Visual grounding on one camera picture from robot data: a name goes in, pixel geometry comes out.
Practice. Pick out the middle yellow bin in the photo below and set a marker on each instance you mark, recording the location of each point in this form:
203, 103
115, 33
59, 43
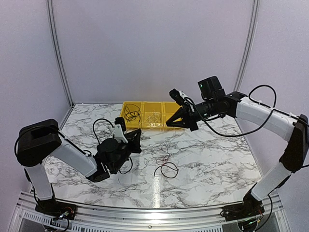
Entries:
153, 115

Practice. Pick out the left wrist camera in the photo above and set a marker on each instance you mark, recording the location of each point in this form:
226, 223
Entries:
119, 129

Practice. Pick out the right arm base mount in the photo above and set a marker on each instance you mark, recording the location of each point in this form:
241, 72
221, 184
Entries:
241, 210

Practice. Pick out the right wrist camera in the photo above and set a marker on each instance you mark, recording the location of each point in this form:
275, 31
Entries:
180, 97

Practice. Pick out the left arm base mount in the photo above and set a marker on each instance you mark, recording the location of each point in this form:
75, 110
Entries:
58, 210

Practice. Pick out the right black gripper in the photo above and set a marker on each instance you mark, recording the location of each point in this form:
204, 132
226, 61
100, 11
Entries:
181, 112

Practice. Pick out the right aluminium corner post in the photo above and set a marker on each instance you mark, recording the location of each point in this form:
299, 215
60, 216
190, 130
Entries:
248, 44

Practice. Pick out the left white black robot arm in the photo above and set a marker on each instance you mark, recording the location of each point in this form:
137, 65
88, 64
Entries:
38, 141

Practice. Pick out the aluminium front frame rail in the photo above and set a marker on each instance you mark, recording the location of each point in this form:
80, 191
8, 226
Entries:
94, 218

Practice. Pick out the aluminium corner post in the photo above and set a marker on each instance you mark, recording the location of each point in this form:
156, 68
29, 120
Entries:
248, 44
58, 56

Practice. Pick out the left aluminium corner post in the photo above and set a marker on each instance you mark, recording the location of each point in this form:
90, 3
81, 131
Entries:
58, 56

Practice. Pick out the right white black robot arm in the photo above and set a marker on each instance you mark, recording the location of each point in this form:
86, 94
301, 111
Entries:
217, 104

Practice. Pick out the left yellow bin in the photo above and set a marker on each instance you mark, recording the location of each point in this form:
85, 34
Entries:
132, 112

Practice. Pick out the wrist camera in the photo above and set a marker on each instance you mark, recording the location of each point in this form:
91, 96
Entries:
180, 97
119, 129

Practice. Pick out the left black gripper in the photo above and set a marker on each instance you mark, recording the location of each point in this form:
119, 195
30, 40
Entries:
134, 141

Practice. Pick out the yellow bin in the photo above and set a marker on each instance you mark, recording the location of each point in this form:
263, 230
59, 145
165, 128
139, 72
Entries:
132, 112
169, 109
153, 115

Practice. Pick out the right yellow bin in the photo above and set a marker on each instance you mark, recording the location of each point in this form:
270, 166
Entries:
169, 109

